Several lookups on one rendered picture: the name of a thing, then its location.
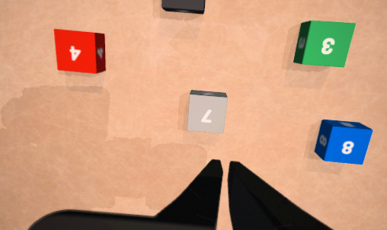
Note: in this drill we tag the green block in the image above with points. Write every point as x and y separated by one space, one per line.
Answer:
324 43

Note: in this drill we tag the red block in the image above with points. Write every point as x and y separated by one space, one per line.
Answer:
80 51

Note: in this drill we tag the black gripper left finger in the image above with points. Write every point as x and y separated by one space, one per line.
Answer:
196 208

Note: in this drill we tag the blue block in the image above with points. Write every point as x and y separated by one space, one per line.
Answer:
343 141

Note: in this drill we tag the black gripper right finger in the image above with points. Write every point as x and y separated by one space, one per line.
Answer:
256 205

